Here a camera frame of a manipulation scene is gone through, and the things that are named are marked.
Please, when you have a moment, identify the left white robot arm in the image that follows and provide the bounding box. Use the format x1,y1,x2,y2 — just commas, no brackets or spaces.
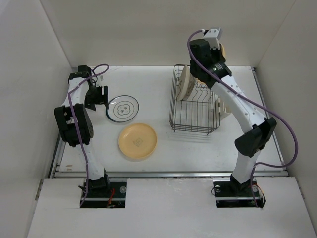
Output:
54,65,111,197

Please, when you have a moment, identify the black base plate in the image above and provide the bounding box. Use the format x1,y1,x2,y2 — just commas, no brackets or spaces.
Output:
78,179,127,209

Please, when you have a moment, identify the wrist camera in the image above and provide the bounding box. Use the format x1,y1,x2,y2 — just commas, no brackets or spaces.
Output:
203,27,222,50
96,75,104,87

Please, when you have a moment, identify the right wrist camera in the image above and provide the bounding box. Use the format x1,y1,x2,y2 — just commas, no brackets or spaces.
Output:
203,27,222,50

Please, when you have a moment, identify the tan plate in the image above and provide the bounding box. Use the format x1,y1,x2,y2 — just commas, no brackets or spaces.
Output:
220,44,226,59

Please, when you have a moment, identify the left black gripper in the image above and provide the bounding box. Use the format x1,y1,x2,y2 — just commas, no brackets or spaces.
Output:
85,85,108,111

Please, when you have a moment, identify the yellow plate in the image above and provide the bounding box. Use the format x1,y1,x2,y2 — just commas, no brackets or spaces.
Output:
118,123,158,160

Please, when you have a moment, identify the beige cutlery holder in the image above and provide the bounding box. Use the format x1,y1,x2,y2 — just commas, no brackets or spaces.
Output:
216,97,231,120

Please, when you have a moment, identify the white foam board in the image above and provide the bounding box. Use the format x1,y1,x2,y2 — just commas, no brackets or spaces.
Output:
28,177,315,238

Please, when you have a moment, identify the wire dish rack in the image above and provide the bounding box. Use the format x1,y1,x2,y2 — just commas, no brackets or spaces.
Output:
169,64,220,135

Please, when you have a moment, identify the white green rimmed plate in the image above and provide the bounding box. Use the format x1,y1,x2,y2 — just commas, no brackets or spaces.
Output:
106,95,139,123

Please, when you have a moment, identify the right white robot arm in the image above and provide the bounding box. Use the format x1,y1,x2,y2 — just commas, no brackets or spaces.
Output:
188,39,277,195

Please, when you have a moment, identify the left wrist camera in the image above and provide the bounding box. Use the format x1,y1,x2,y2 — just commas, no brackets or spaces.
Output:
96,75,104,87

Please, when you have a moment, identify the beige plate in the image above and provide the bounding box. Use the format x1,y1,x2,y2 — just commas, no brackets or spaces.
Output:
176,65,190,101

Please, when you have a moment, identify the white ringed plate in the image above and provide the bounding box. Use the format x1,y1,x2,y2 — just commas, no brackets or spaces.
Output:
183,75,196,100

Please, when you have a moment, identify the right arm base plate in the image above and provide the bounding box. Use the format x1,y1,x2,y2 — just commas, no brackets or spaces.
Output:
211,178,266,208

